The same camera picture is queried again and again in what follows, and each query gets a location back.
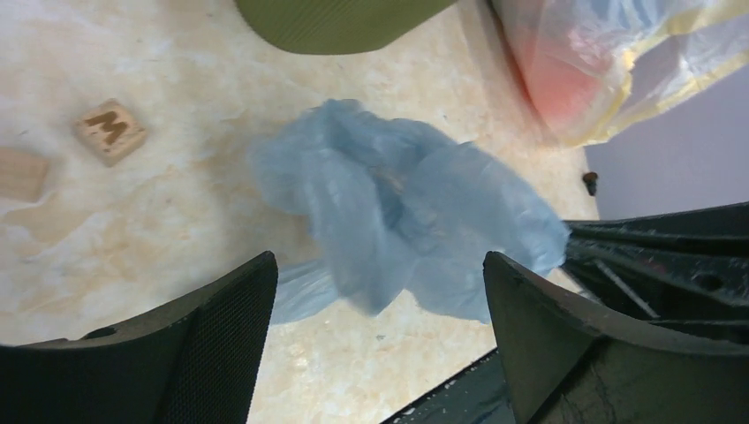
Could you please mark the plain wooden tile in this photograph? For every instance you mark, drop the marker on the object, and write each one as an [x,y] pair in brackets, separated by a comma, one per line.
[22,175]

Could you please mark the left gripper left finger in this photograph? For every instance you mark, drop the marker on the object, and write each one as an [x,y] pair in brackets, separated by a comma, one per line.
[194,359]

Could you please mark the wooden letter tile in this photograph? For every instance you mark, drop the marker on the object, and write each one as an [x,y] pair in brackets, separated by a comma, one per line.
[110,132]

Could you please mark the blue plastic trash bag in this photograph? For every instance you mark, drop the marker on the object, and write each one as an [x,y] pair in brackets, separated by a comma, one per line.
[396,205]

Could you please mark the small black part on floor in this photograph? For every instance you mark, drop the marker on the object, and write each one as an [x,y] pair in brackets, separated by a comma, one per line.
[590,180]

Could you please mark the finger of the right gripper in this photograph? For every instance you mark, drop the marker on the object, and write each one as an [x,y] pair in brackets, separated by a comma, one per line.
[691,293]
[718,231]

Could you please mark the green mesh trash bin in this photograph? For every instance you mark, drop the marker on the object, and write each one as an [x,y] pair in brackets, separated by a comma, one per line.
[336,27]

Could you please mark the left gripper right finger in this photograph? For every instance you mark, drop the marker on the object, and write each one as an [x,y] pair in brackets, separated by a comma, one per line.
[568,359]

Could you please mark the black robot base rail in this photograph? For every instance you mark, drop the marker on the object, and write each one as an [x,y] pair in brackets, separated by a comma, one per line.
[478,394]

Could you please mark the large translucent bag of trash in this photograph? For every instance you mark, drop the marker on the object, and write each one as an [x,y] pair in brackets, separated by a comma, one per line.
[593,68]

